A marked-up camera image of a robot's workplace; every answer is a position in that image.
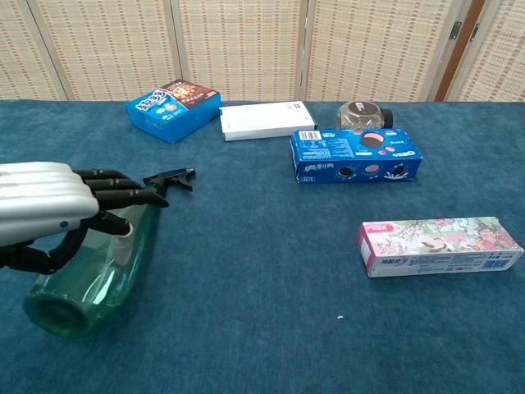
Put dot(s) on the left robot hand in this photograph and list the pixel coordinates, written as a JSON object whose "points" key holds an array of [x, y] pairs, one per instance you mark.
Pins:
{"points": [[41, 201]]}

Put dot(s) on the green transparent spray bottle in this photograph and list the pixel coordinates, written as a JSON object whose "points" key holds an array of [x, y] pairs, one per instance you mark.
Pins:
{"points": [[82, 295]]}

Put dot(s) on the blue and brown cookie box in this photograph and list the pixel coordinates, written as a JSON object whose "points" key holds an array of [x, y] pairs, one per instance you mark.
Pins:
{"points": [[164, 119]]}

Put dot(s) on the blue table cloth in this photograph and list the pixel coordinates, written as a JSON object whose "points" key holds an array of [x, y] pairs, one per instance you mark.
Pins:
{"points": [[262, 246]]}

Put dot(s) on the white flat box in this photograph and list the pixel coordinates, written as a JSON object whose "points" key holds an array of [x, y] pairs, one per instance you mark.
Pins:
{"points": [[262, 121]]}

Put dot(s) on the woven folding screen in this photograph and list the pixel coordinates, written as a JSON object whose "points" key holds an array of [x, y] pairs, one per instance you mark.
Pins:
{"points": [[246, 41]]}

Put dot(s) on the blue Oreo box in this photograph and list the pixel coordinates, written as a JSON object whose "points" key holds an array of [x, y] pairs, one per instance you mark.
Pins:
{"points": [[328, 152]]}

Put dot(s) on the clear jar with black lid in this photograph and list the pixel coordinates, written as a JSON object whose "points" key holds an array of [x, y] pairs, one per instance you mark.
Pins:
{"points": [[357, 115]]}

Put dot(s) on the floral toothpaste box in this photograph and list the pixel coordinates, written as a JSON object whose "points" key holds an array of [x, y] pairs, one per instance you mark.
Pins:
{"points": [[430, 242]]}

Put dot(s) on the dark metal hinge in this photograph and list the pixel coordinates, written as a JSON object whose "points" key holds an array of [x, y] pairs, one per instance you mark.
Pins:
{"points": [[455, 30], [474, 32]]}

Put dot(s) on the woven screen with brown post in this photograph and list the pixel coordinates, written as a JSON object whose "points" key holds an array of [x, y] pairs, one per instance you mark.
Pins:
{"points": [[504, 61]]}

